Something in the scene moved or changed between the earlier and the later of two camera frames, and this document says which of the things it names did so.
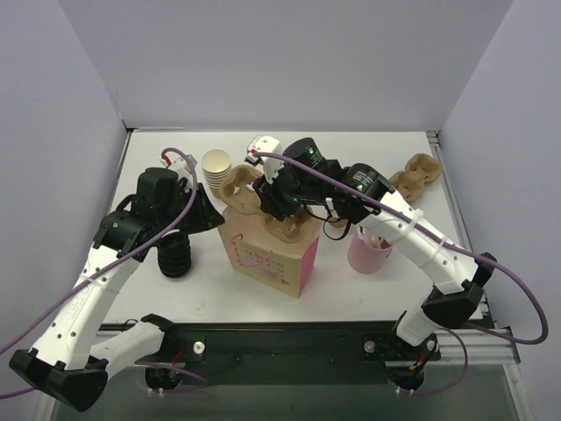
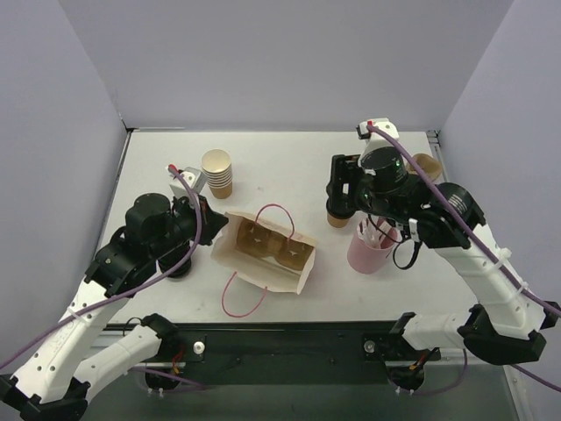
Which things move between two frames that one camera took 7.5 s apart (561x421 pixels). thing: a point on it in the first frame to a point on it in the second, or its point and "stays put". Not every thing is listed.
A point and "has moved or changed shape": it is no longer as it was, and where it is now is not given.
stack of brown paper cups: [215, 162] stays put
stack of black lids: [174, 254] stays put
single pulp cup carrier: [237, 188] to [253, 238]
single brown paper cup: [340, 224] stays put
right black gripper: [272, 198] to [340, 183]
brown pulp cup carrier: [419, 170] stays put
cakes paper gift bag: [263, 258] has moved or changed shape
